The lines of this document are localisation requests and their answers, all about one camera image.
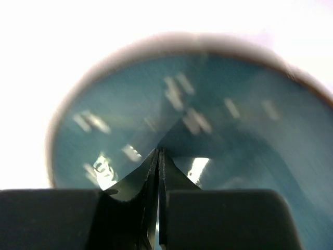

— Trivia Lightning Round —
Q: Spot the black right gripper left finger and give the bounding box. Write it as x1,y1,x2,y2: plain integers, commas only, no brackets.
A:
1,150,159,249

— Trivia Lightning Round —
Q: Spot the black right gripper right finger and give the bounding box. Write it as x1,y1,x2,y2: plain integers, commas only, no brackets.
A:
158,148,303,249

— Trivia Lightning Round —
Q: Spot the dark teal blossom plate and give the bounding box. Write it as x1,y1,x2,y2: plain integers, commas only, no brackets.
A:
47,33,332,249

